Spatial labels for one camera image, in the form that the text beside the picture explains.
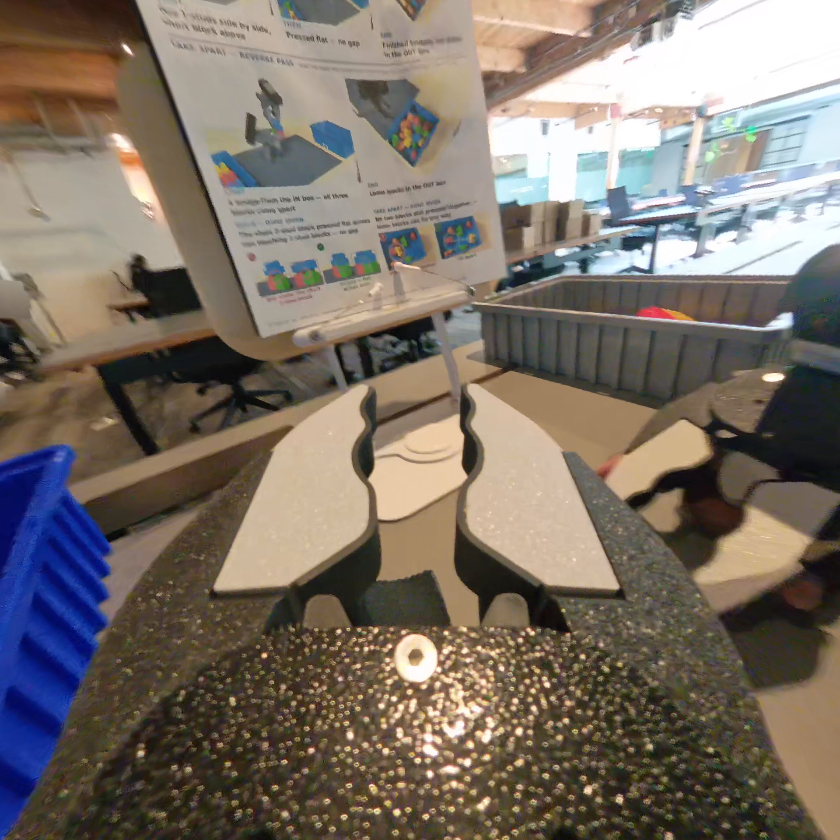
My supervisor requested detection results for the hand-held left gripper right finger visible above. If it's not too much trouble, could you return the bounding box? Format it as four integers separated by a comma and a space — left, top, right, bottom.
455, 382, 622, 598

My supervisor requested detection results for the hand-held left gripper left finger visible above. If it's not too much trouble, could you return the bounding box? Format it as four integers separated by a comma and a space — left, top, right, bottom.
213, 384, 383, 599

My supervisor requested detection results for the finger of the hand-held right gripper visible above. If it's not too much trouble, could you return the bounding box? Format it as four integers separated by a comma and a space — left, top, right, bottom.
604, 419, 723, 513
692, 505, 819, 589

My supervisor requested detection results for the grey storage bin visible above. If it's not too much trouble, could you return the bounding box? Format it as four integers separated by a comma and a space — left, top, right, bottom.
472, 274, 796, 403

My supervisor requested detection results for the blue storage bin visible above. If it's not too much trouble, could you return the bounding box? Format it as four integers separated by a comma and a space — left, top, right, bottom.
0, 445, 114, 818

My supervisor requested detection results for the person's right hand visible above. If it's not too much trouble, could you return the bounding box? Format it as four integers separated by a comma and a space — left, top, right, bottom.
682, 497, 828, 613

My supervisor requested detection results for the black office chair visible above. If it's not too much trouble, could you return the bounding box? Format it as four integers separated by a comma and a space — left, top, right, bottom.
115, 252, 202, 322
187, 341, 294, 434
607, 185, 657, 232

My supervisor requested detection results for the white page holder ledge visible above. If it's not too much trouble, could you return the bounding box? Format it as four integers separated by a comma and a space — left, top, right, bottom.
292, 261, 478, 349

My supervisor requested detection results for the long office table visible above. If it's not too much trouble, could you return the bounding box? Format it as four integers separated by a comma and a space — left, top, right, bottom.
505, 225, 647, 277

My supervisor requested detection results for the white office desk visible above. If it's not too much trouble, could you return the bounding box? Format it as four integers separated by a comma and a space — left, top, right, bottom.
682, 171, 840, 258

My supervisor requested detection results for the stack of cardboard boxes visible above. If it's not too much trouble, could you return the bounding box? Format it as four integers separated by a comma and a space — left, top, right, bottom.
500, 199, 603, 249

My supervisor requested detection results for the wooden office desk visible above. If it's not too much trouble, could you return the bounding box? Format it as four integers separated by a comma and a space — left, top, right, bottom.
39, 311, 224, 457

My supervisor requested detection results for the printed instruction sheet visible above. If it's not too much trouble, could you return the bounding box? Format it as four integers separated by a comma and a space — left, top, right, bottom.
134, 0, 508, 339

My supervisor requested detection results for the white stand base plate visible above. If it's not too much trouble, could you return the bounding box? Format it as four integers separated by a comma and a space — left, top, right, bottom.
371, 420, 468, 524

